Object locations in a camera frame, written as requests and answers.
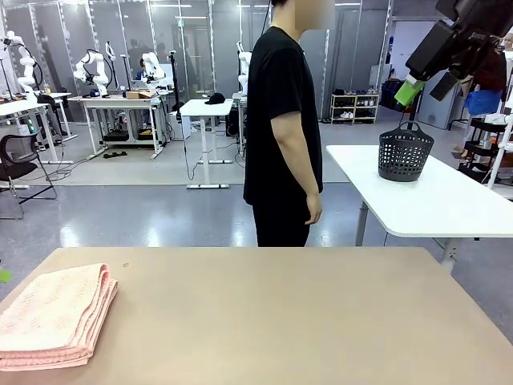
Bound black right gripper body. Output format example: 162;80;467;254
440;27;502;77

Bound pink terry towel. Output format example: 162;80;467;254
0;263;119;372

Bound person's right forearm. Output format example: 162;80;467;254
276;148;321;200

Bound person's right hand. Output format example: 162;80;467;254
302;192;324;225

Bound grey cabinet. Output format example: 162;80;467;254
417;74;462;130

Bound blue bag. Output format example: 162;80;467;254
464;90;504;116

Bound dark hanging clothes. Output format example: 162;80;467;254
380;78;406;111

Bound black shelf cart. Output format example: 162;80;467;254
458;115;513;177

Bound wooden shoe rack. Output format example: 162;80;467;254
330;92;380;125

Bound black perforated plastic basket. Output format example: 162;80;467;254
378;120;436;184

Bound large white table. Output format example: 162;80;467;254
325;144;513;268

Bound person in black t-shirt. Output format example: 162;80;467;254
242;0;337;249

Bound white standing desk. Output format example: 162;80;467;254
176;98;236;189

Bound white desk with robots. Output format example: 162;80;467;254
67;94;169;161

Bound white lab desk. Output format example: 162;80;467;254
0;91;79;165

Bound black mesh office chair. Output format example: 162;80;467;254
0;134;59;220

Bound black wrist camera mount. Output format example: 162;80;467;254
435;0;513;39

